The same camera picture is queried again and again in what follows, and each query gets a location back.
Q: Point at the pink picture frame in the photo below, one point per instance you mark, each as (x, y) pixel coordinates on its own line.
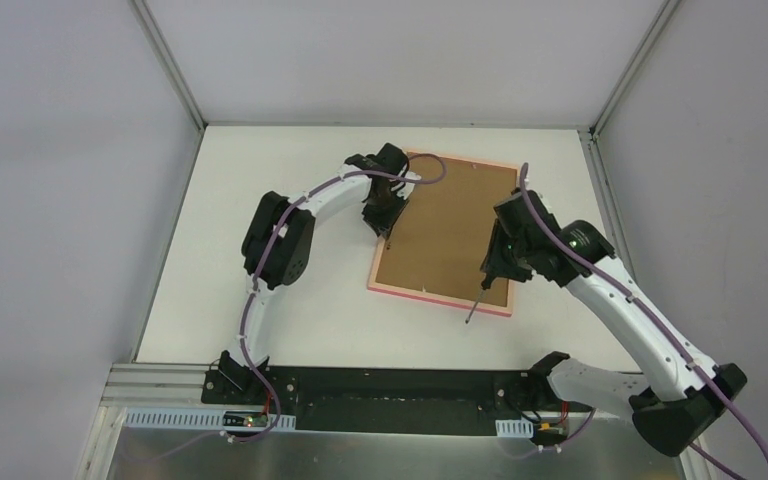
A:
(436, 247)

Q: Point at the aluminium front rail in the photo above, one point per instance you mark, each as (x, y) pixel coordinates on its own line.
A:
(163, 385)

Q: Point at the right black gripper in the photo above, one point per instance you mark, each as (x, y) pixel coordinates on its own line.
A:
(499, 259)

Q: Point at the yellow black screwdriver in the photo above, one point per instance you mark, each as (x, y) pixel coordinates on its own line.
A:
(477, 301)

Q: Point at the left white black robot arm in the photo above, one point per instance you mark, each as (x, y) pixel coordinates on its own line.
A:
(277, 246)

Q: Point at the white cable duct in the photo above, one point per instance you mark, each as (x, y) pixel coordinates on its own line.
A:
(514, 428)
(242, 421)

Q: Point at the left white cable duct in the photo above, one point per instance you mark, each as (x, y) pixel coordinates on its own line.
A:
(242, 421)

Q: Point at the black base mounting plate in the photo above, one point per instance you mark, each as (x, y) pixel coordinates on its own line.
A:
(407, 401)

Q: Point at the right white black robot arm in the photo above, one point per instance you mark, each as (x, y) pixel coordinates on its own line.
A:
(679, 391)

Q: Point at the right white cable duct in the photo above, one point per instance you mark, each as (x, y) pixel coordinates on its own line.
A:
(514, 428)

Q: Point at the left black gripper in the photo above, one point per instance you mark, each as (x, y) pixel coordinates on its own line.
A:
(383, 211)

